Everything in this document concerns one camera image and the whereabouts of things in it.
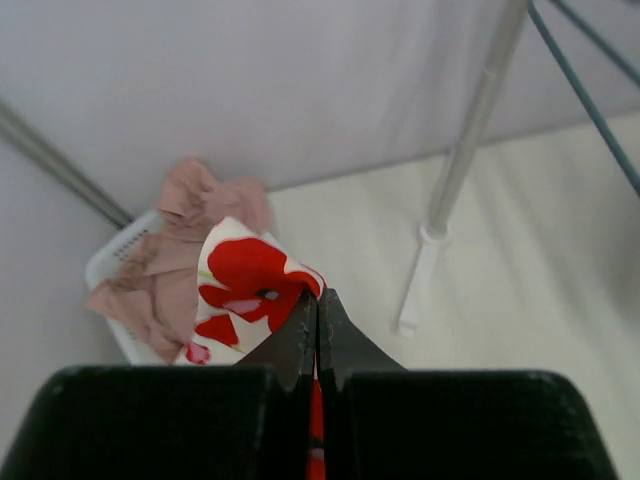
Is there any red poppy print skirt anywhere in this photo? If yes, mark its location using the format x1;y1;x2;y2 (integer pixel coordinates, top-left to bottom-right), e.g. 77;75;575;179
178;217;326;479

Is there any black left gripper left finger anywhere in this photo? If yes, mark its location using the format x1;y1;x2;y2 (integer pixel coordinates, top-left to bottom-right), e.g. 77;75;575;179
1;294;317;479

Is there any white plastic laundry basket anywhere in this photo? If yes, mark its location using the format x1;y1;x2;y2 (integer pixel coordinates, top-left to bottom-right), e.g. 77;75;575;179
84;208;281;367

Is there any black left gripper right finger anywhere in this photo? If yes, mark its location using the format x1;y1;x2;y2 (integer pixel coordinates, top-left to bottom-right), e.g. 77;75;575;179
317;289;618;479

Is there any pink crumpled garment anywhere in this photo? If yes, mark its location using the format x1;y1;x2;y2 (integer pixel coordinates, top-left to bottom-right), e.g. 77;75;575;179
87;158;273;364

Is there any grey corner frame post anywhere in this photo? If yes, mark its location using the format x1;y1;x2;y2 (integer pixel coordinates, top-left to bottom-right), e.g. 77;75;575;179
1;99;133;229

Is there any silver clothes rack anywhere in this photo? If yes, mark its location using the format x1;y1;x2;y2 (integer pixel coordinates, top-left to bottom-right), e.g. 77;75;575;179
396;1;529;339

